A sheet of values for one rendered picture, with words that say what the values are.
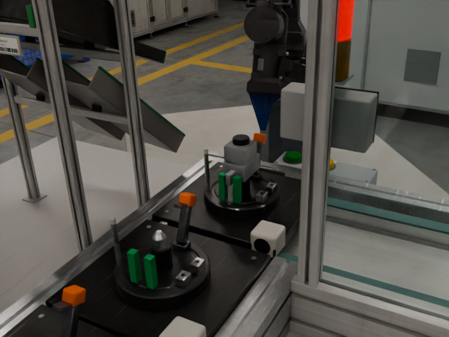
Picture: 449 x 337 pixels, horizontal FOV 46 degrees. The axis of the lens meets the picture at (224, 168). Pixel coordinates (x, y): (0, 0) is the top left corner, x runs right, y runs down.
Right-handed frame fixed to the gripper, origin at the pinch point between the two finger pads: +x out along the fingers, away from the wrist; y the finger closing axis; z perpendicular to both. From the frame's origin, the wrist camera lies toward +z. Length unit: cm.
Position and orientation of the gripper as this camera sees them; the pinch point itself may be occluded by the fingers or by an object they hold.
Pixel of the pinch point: (264, 111)
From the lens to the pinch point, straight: 97.6
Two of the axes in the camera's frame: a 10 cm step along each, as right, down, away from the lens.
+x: -0.6, 9.7, 2.4
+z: 9.9, 0.9, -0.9
